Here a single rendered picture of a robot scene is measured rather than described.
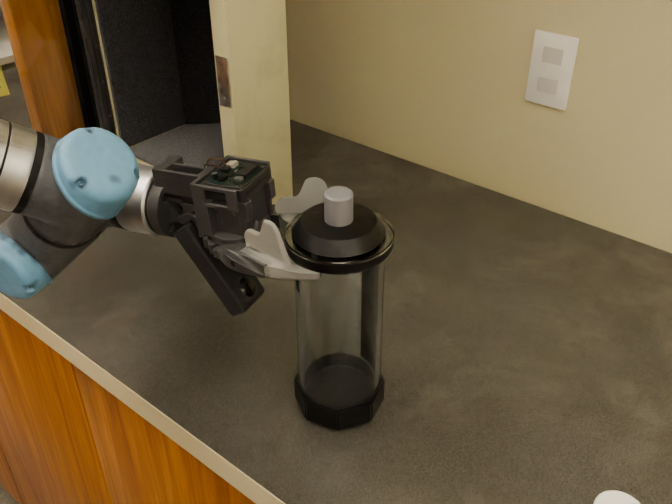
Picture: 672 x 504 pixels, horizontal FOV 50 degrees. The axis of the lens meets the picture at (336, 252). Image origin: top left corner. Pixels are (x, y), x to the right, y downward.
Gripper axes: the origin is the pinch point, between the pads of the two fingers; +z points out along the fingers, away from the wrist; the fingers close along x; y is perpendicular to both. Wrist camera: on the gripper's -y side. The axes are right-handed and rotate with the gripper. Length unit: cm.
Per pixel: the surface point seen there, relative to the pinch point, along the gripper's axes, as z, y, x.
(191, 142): -45, -10, 38
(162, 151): -48, -10, 33
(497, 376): 14.7, -21.8, 11.6
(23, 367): -62, -39, 4
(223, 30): -25.7, 14.0, 23.5
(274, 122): -24.0, -1.2, 30.8
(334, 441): 1.0, -20.9, -5.7
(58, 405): -53, -42, 2
